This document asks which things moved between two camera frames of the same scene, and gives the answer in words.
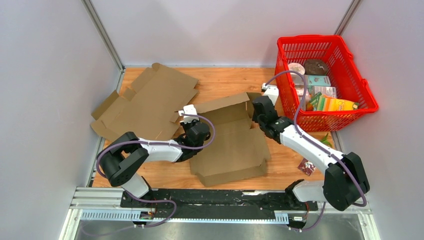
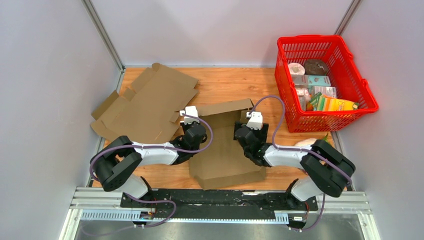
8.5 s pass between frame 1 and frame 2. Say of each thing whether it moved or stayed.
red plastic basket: stayed
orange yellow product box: stayed
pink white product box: stayed
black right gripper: moved
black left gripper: stayed
